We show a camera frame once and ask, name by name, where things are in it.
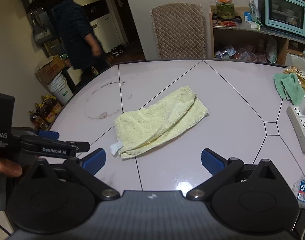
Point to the pale yellow towel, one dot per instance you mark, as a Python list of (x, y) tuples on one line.
[(157, 122)]

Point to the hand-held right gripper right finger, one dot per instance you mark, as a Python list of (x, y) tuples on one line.
[(212, 161)]

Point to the white power strip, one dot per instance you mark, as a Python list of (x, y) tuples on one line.
[(301, 127)]

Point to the white and green carton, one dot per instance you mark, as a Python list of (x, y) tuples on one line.
[(254, 8)]

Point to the green cloth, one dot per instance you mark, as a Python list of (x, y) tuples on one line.
[(291, 87)]

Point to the cardboard box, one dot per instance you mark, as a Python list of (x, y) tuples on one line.
[(50, 68)]

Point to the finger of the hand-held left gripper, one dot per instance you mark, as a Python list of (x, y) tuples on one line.
[(55, 150), (49, 135)]

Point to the chair with quilted beige cover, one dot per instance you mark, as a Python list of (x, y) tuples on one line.
[(178, 31)]

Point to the wooden shelf unit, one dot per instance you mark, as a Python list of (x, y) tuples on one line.
[(282, 45)]

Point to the white plastic bag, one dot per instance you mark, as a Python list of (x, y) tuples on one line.
[(272, 51)]

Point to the gold foil packet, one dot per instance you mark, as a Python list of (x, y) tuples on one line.
[(300, 75)]

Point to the white cabinet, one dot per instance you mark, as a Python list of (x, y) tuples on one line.
[(110, 30)]

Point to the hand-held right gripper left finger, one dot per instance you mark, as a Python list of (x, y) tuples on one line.
[(95, 160)]

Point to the tissue packet with blue label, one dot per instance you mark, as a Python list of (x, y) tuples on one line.
[(303, 192)]

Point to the blue and white packet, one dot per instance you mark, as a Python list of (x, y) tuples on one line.
[(225, 51)]

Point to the person's left hand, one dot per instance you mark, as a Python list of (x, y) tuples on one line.
[(6, 166)]

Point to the white plastic bucket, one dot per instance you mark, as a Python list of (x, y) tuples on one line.
[(60, 88)]

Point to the red scissors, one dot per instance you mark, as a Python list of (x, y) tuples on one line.
[(228, 23)]

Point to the teal toaster oven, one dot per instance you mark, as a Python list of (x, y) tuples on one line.
[(287, 12)]

